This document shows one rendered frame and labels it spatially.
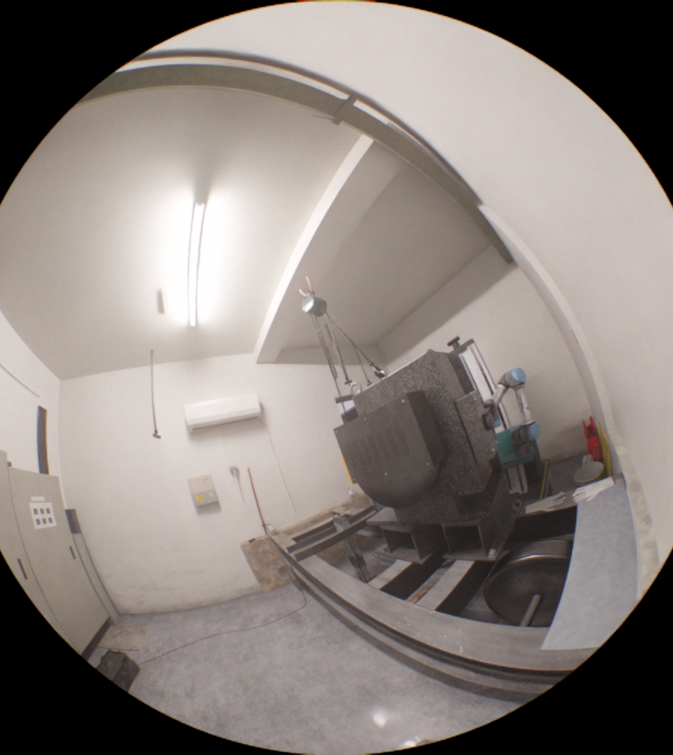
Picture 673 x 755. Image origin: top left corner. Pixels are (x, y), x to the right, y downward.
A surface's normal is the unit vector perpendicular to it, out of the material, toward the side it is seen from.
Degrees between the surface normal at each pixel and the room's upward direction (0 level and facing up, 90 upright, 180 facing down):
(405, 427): 90
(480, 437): 90
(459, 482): 90
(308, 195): 180
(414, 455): 90
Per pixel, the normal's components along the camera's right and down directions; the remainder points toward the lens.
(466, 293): -0.82, 0.13
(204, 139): 0.33, 0.90
